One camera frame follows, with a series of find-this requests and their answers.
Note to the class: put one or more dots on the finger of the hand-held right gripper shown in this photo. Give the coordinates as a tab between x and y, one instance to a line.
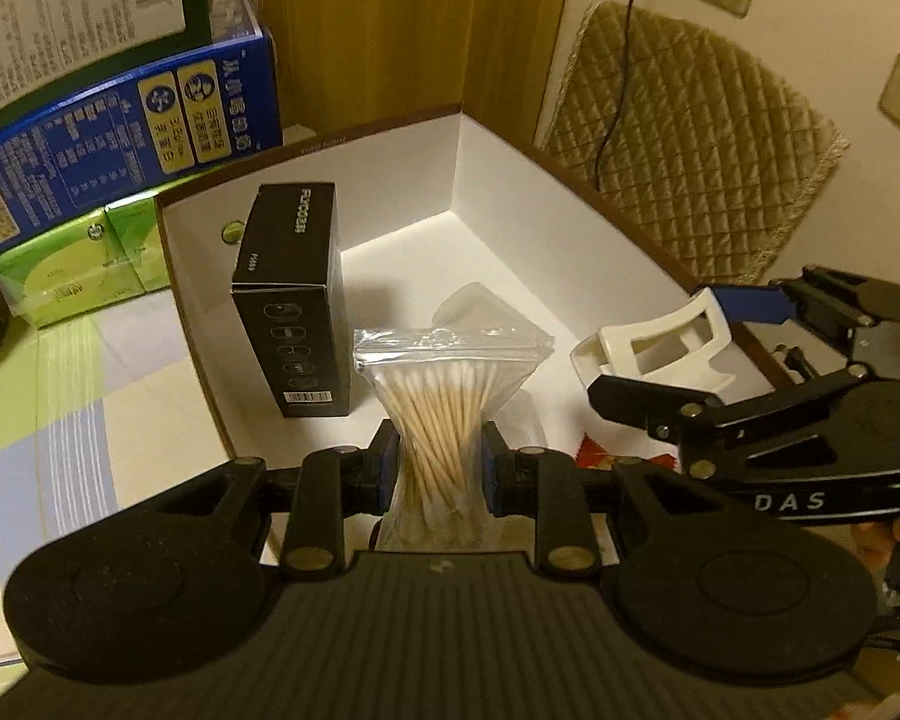
754	305
645	399

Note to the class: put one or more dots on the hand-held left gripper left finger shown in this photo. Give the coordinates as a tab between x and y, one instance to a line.
382	469

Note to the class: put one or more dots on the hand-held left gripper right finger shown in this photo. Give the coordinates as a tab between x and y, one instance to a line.
489	472

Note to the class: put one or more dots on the red snack packet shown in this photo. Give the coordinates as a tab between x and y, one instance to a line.
607	454

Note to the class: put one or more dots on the bag of cotton swabs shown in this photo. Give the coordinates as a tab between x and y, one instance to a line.
439	420

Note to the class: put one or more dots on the clear plastic bag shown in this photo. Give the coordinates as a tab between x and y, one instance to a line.
476	307

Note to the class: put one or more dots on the brown cardboard box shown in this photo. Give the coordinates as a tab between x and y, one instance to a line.
495	187

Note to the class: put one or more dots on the person's right hand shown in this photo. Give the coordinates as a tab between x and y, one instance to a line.
881	544

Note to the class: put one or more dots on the beige quilted cushion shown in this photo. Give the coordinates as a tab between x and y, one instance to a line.
705	157

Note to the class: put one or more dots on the small black box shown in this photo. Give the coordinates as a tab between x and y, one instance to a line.
292	330

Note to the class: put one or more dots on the green tissue pack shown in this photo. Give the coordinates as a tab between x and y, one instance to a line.
52	270
139	240

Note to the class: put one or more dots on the blue carton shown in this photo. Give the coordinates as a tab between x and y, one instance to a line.
105	150

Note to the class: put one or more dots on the wooden panel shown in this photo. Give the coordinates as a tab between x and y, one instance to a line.
420	22

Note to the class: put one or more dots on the dark green carton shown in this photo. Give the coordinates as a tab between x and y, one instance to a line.
67	7

